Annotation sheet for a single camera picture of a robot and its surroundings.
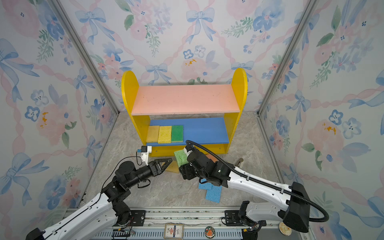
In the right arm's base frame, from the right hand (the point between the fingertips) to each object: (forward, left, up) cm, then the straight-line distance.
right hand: (183, 166), depth 73 cm
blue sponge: (-4, -12, -15) cm, 19 cm away
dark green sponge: (+21, +5, -1) cm, 22 cm away
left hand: (0, +6, +6) cm, 8 cm away
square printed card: (-25, +4, -15) cm, 29 cm away
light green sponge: (+4, +1, +2) cm, 4 cm away
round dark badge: (-25, -13, -17) cm, 33 cm away
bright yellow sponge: (+20, +12, -1) cm, 24 cm away
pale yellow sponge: (+20, +20, -1) cm, 28 cm away
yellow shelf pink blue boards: (+52, -15, -15) cm, 56 cm away
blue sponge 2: (-9, -16, -16) cm, 24 cm away
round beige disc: (-24, -49, -17) cm, 57 cm away
